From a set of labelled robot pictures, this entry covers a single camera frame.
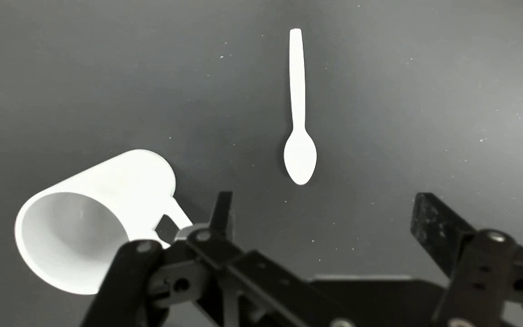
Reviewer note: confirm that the white plastic spoon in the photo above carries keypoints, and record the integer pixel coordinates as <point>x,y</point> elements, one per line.
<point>299,155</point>

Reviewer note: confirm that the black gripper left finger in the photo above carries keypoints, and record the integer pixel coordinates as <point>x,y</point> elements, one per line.
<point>221,215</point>

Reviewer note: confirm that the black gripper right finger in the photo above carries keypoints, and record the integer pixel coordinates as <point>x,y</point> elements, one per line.
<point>439,228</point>

